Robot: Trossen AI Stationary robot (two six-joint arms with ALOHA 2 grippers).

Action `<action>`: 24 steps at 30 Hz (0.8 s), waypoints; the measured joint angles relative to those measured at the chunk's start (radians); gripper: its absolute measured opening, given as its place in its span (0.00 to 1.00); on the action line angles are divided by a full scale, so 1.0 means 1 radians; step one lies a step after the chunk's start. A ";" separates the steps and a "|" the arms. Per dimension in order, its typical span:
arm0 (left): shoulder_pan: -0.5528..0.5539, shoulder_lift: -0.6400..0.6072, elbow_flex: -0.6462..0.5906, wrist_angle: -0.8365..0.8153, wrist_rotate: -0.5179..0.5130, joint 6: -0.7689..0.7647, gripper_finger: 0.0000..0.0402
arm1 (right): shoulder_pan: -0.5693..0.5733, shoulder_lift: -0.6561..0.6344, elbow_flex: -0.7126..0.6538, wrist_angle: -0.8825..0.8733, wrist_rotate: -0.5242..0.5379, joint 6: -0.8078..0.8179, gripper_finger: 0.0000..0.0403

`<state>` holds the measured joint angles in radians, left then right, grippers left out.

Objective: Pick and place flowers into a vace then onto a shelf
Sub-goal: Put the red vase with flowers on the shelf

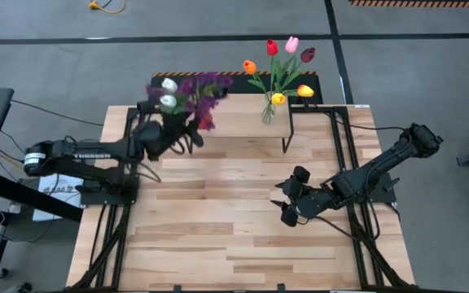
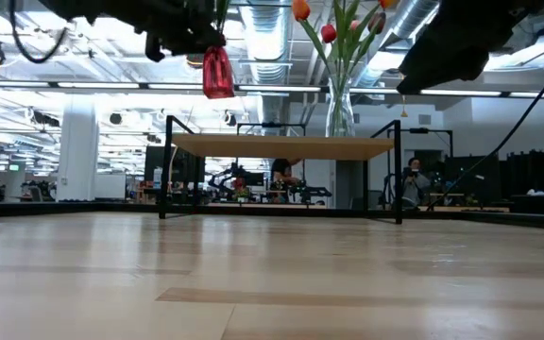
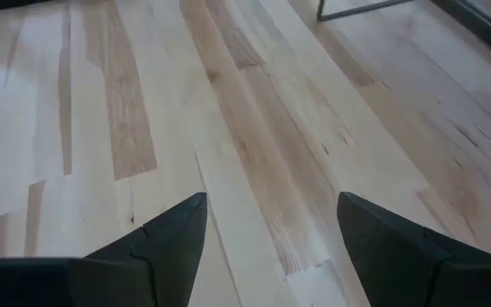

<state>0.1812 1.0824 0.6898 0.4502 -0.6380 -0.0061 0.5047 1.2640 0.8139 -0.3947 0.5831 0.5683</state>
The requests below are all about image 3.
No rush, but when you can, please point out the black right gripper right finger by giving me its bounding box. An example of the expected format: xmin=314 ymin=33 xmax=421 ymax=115
xmin=336 ymin=191 xmax=491 ymax=307

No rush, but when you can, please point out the small wooden shelf table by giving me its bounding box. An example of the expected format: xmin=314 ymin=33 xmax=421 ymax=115
xmin=315 ymin=0 xmax=415 ymax=23

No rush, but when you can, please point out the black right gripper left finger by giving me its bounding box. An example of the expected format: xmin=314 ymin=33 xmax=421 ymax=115
xmin=0 ymin=191 xmax=209 ymax=307

